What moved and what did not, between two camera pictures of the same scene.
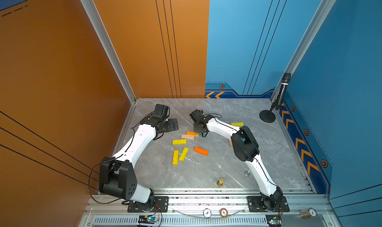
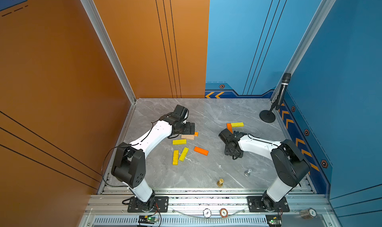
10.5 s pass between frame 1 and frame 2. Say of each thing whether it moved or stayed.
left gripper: moved
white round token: stayed
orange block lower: stayed
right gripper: moved
